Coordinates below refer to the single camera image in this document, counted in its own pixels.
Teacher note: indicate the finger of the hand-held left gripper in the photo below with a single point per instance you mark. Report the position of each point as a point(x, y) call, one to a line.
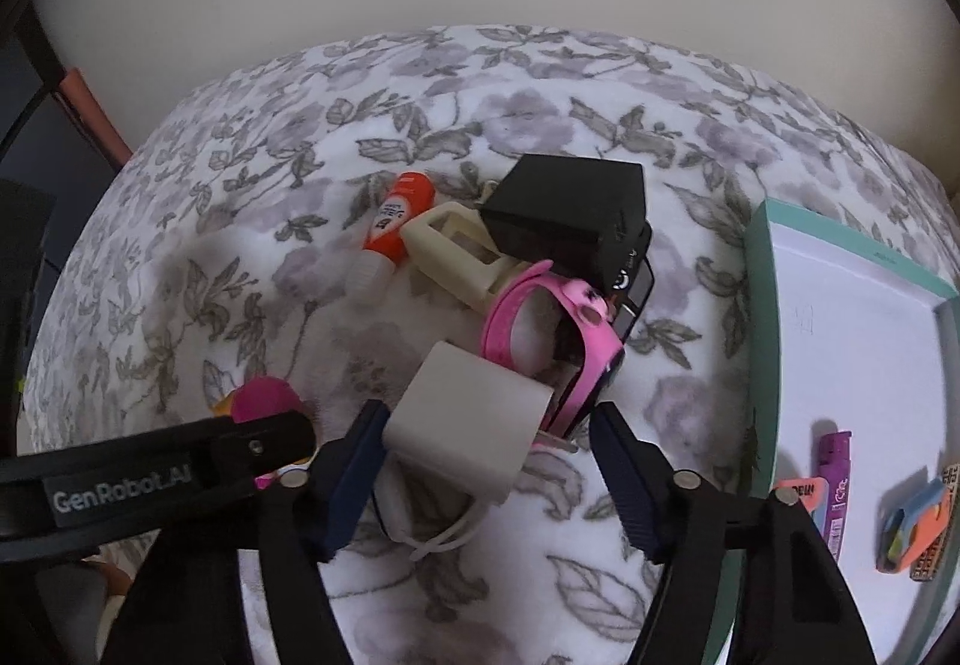
point(277, 436)

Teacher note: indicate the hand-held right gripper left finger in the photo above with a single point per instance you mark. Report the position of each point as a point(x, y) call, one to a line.
point(352, 477)

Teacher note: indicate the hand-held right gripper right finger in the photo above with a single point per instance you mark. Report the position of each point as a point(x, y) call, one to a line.
point(626, 477)

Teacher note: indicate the pink dog figurine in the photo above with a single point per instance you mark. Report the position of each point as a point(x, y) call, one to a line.
point(262, 399)

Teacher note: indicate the pink kids watch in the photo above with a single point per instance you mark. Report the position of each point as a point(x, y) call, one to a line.
point(592, 335)

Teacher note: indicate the salmon pink blue toy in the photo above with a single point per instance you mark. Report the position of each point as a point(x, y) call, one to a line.
point(806, 496)

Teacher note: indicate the black toy car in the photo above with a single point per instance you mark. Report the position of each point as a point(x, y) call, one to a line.
point(637, 290)

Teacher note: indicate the purple lead case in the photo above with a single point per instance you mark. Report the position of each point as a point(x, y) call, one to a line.
point(834, 485)

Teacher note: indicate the orange white glue stick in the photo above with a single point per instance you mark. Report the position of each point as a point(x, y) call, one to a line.
point(394, 215)

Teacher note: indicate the teal cardboard tray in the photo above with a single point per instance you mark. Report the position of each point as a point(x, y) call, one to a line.
point(847, 335)

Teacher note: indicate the black cube charger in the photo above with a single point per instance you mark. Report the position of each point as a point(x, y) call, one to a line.
point(570, 200)

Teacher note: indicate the blue orange plastic toy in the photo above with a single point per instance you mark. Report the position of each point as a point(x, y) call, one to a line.
point(911, 522)

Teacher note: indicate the black gold patterned bar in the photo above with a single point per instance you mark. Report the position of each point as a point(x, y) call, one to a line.
point(930, 560)

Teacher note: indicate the cream hair clip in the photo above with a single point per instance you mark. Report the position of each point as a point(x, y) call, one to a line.
point(442, 237)

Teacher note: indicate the dark cabinet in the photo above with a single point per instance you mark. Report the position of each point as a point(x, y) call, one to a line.
point(22, 245)

